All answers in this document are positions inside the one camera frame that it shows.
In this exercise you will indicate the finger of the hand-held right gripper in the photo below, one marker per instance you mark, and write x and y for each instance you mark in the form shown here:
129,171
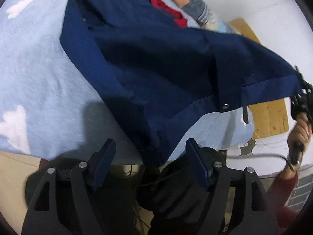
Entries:
295,104
304,84

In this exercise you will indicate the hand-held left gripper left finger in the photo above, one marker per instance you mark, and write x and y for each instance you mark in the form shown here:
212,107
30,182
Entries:
105,161

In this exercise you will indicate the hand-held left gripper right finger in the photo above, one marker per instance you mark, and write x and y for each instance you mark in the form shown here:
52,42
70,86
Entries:
198,166

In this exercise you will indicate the navy jacket with red collar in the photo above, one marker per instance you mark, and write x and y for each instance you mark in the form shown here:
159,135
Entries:
159,66

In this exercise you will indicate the person's right forearm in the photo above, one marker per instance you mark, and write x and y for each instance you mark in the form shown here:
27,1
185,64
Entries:
281,191

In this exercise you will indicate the person's right hand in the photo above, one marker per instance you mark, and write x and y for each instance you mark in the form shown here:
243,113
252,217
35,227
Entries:
299,133

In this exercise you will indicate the wooden headboard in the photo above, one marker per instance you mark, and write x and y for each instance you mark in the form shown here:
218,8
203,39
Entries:
269,117

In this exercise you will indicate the person's right leg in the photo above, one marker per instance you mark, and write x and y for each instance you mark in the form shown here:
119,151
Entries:
173,195

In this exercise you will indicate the light blue cloud bed sheet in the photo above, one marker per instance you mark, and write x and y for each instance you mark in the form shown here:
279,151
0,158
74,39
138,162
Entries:
36,66

